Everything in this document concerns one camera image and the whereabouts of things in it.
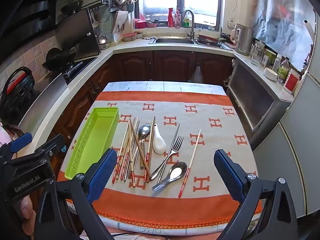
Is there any small steel teapot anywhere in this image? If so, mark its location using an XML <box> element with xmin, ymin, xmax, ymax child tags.
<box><xmin>96</xmin><ymin>32</ymin><xmax>108</xmax><ymax>46</ymax></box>

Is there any glass jar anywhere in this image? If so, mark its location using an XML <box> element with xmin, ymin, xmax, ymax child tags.
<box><xmin>250</xmin><ymin>41</ymin><xmax>265</xmax><ymax>67</ymax></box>

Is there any white ceramic spoon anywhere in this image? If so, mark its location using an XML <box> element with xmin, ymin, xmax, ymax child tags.
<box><xmin>152</xmin><ymin>123</ymin><xmax>167</xmax><ymax>154</ymax></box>

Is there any red pan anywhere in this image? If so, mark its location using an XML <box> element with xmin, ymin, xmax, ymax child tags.
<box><xmin>197</xmin><ymin>34</ymin><xmax>223</xmax><ymax>46</ymax></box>

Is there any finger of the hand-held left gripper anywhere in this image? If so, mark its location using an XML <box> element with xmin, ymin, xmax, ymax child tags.
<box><xmin>10</xmin><ymin>132</ymin><xmax>33</xmax><ymax>153</ymax></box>
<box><xmin>35</xmin><ymin>134</ymin><xmax>66</xmax><ymax>158</ymax></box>

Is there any black appliance red handle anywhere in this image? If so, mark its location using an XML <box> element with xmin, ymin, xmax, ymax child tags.
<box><xmin>0</xmin><ymin>66</ymin><xmax>35</xmax><ymax>120</ymax></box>

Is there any black frying pan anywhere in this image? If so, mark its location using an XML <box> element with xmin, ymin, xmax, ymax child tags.
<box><xmin>60</xmin><ymin>0</ymin><xmax>90</xmax><ymax>15</ymax></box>

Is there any steel kitchen faucet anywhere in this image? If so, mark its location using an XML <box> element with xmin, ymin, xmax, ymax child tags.
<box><xmin>182</xmin><ymin>9</ymin><xmax>196</xmax><ymax>41</ymax></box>

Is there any red label container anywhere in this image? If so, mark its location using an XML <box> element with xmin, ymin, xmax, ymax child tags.
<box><xmin>283</xmin><ymin>69</ymin><xmax>302</xmax><ymax>94</ymax></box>

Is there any wide metal soup spoon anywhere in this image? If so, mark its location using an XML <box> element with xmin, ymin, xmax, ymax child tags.
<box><xmin>152</xmin><ymin>161</ymin><xmax>188</xmax><ymax>192</ymax></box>

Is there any green plastic utensil tray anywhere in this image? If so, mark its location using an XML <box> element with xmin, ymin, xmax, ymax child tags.
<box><xmin>64</xmin><ymin>107</ymin><xmax>119</xmax><ymax>180</ymax></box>

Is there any orange and grey printed blanket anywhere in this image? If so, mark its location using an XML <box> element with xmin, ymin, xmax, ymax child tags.
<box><xmin>57</xmin><ymin>90</ymin><xmax>263</xmax><ymax>230</ymax></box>

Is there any kitchen window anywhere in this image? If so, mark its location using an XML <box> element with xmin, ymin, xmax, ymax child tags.
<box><xmin>136</xmin><ymin>0</ymin><xmax>224</xmax><ymax>29</ymax></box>

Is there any steel electric kettle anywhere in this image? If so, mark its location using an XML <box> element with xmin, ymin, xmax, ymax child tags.
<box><xmin>230</xmin><ymin>24</ymin><xmax>254</xmax><ymax>57</ymax></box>

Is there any stainless steel cabinet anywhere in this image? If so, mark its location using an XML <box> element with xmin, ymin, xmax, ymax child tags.
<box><xmin>226</xmin><ymin>57</ymin><xmax>294</xmax><ymax>133</ymax></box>

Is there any white patterned tablecloth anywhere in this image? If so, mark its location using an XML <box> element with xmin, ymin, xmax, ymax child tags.
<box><xmin>102</xmin><ymin>81</ymin><xmax>227</xmax><ymax>95</ymax></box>

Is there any white pipe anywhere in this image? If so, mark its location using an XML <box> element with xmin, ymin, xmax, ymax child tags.
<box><xmin>303</xmin><ymin>19</ymin><xmax>316</xmax><ymax>43</ymax></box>

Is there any steel kitchen sink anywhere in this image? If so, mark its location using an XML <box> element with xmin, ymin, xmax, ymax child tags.
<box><xmin>149</xmin><ymin>37</ymin><xmax>198</xmax><ymax>45</ymax></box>

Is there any black gas stove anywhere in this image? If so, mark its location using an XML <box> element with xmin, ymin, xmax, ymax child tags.
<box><xmin>62</xmin><ymin>56</ymin><xmax>98</xmax><ymax>80</ymax></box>

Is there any metal spoon thin handle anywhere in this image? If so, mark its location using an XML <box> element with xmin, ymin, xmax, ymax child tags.
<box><xmin>131</xmin><ymin>135</ymin><xmax>149</xmax><ymax>173</ymax></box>

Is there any clear plastic wall sheet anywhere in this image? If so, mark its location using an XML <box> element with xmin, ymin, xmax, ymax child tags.
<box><xmin>252</xmin><ymin>0</ymin><xmax>317</xmax><ymax>72</ymax></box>

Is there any dark brown wooden chopstick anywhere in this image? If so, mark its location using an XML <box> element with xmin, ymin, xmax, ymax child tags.
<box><xmin>146</xmin><ymin>116</ymin><xmax>156</xmax><ymax>182</ymax></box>

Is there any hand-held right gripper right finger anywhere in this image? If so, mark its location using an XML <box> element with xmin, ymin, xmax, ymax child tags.
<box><xmin>213</xmin><ymin>149</ymin><xmax>298</xmax><ymax>240</ymax></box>

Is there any white bowl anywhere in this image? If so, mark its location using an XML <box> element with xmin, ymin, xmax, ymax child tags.
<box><xmin>264</xmin><ymin>67</ymin><xmax>278</xmax><ymax>81</ymax></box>

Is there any person's left hand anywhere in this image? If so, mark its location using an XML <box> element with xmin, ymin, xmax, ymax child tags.
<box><xmin>20</xmin><ymin>194</ymin><xmax>38</xmax><ymax>238</ymax></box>

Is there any red basin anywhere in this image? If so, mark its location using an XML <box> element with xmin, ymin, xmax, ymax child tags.
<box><xmin>134</xmin><ymin>18</ymin><xmax>148</xmax><ymax>29</ymax></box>

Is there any white cutting board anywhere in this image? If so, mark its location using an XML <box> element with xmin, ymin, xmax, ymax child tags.
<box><xmin>111</xmin><ymin>10</ymin><xmax>135</xmax><ymax>42</ymax></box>

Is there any clear bottle green label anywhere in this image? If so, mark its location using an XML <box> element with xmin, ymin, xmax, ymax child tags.
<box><xmin>276</xmin><ymin>57</ymin><xmax>290</xmax><ymax>85</ymax></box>

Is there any black wok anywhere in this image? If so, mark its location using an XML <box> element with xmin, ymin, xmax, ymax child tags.
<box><xmin>45</xmin><ymin>46</ymin><xmax>77</xmax><ymax>72</ymax></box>

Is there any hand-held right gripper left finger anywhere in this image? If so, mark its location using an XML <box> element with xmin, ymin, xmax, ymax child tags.
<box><xmin>34</xmin><ymin>148</ymin><xmax>118</xmax><ymax>240</ymax></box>

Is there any hanging plastic bag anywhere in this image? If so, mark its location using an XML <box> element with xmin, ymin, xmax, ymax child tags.
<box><xmin>188</xmin><ymin>65</ymin><xmax>204</xmax><ymax>83</ymax></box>

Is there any white plastic bottle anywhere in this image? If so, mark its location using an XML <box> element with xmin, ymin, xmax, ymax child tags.
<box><xmin>272</xmin><ymin>54</ymin><xmax>282</xmax><ymax>73</ymax></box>

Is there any steel splash plate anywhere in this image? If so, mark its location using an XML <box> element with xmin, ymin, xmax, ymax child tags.
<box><xmin>19</xmin><ymin>72</ymin><xmax>69</xmax><ymax>135</ymax></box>

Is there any metal fork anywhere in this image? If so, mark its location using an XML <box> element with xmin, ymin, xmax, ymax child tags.
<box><xmin>151</xmin><ymin>135</ymin><xmax>184</xmax><ymax>181</ymax></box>

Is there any cream chopstick red striped end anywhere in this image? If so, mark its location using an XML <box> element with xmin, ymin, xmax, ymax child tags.
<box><xmin>132</xmin><ymin>140</ymin><xmax>142</xmax><ymax>187</ymax></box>
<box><xmin>178</xmin><ymin>129</ymin><xmax>202</xmax><ymax>198</ymax></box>
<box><xmin>112</xmin><ymin>119</ymin><xmax>131</xmax><ymax>184</ymax></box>

